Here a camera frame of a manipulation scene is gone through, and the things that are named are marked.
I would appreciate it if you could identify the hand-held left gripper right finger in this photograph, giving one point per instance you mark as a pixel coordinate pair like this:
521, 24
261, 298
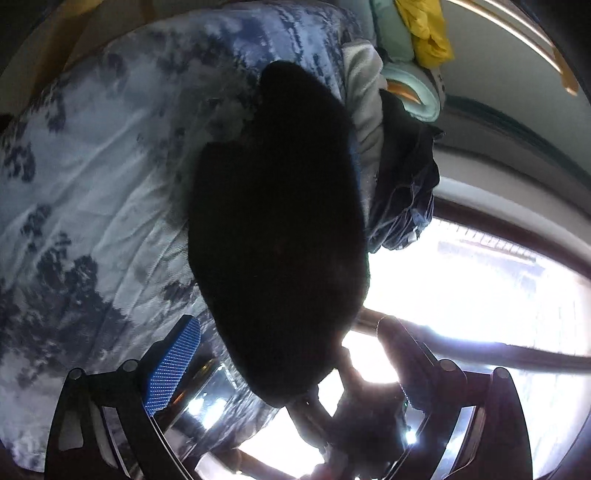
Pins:
406, 364

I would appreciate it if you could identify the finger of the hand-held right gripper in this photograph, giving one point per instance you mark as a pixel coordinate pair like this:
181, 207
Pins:
314, 417

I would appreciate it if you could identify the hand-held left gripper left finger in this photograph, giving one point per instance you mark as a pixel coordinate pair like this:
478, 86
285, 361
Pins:
173, 364

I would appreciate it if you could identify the black fleece garment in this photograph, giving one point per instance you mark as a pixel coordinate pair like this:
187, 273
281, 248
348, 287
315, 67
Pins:
277, 230

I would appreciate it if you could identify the blue white patterned blanket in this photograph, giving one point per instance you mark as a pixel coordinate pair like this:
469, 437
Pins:
92, 184

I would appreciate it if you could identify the dark navy garment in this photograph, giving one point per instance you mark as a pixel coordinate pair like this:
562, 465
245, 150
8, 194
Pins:
406, 161

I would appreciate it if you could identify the white folded cloth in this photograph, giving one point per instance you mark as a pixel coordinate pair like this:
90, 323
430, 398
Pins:
364, 115

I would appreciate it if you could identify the mint green cushion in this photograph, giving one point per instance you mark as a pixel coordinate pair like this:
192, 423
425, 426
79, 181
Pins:
392, 37

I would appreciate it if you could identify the yellow cloth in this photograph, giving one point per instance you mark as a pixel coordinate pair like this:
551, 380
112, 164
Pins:
429, 32

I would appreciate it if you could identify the wooden slatted frame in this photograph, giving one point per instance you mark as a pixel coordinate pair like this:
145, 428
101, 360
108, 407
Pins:
531, 33

